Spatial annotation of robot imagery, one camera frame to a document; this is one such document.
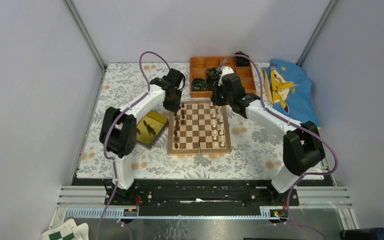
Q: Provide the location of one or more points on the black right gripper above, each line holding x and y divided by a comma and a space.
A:
214, 98

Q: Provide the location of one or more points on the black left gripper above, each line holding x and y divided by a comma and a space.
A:
174, 107

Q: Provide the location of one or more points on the gold tin box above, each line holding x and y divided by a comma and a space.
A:
150, 128

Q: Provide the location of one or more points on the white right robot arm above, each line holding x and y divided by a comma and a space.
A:
301, 145

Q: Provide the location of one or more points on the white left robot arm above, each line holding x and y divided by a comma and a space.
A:
118, 132

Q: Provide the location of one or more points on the orange wooden compartment tray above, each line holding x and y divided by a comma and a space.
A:
200, 64

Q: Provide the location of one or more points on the wooden chessboard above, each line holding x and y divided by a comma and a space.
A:
201, 129

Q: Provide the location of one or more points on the floral tablecloth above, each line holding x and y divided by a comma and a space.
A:
256, 152

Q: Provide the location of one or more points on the blue pikachu shirt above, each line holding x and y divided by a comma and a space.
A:
288, 89

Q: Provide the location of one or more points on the green checkered mat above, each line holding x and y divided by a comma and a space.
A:
69, 230

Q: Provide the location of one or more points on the black cylinder object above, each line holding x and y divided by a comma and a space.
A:
374, 233

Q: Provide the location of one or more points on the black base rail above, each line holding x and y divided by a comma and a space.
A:
181, 198

